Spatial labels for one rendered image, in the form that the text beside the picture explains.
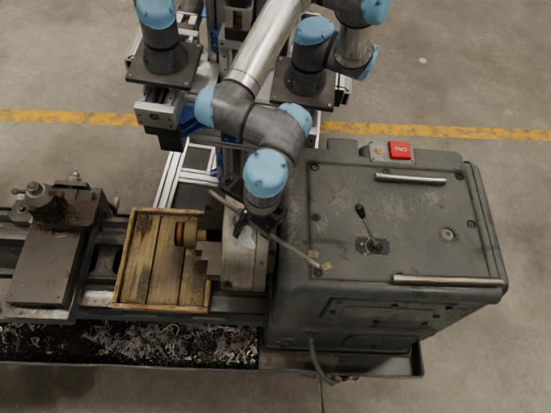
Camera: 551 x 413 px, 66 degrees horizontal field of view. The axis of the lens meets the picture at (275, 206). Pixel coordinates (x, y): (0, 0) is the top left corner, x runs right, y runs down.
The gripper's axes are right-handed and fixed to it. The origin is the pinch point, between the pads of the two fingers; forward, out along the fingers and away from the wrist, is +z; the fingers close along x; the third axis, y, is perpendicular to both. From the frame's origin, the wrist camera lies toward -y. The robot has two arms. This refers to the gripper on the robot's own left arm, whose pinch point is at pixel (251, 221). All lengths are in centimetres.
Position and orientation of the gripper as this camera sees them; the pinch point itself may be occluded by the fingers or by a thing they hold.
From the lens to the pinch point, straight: 105.7
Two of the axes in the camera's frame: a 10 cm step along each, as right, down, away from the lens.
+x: 6.0, -7.4, 3.1
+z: -0.8, 3.3, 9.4
